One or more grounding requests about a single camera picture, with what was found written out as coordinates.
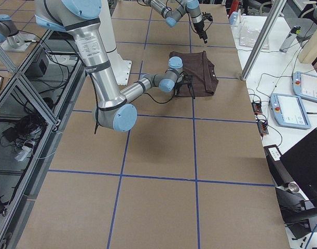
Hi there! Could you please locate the clear plastic sheet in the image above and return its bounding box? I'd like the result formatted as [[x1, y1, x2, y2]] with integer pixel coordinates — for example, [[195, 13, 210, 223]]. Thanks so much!
[[239, 26, 261, 48]]

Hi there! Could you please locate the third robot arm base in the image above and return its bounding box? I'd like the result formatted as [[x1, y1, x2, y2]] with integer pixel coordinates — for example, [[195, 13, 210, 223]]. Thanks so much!
[[0, 14, 36, 52]]

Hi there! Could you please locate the near teach pendant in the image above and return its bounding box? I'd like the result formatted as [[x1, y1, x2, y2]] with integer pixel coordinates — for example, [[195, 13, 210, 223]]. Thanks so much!
[[270, 93, 311, 130]]

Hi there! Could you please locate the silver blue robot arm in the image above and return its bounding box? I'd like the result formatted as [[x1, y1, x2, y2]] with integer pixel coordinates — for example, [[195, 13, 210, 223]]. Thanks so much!
[[35, 1, 191, 132], [142, 0, 213, 44]]

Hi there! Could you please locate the teach pendant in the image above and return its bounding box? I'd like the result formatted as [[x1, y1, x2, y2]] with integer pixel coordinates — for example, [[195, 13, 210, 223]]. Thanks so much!
[[292, 72, 317, 102], [270, 93, 311, 130]]

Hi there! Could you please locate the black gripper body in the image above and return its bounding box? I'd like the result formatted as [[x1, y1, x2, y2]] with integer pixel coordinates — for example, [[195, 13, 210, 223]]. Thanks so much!
[[194, 22, 208, 43], [174, 74, 194, 98]]

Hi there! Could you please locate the black label box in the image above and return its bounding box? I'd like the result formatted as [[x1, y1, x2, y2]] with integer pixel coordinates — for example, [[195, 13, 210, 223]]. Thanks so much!
[[264, 145, 282, 162]]

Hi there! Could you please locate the dark brown t-shirt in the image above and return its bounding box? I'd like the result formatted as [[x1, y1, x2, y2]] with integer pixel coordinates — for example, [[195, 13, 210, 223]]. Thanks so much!
[[169, 51, 218, 97]]

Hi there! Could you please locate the far teach pendant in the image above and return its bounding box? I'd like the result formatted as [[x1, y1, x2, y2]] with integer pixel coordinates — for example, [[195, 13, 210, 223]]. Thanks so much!
[[292, 72, 317, 102]]

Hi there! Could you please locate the orange black connector box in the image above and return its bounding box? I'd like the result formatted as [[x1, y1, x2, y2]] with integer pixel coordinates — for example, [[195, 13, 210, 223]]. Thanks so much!
[[252, 101, 263, 115]]

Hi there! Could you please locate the aluminium frame post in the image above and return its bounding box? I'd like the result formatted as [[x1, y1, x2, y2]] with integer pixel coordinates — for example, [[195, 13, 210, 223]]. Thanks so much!
[[241, 0, 287, 81]]

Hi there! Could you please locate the black monitor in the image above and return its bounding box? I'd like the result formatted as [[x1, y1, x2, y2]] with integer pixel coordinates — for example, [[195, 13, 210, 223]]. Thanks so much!
[[281, 128, 317, 206]]

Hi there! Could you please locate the aluminium frame rack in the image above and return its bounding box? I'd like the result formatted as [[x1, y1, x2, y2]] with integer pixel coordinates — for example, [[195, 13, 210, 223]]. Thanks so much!
[[0, 30, 85, 248]]

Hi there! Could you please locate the red cylinder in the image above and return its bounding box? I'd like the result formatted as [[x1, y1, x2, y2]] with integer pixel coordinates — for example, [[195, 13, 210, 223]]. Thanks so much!
[[230, 0, 240, 13]]

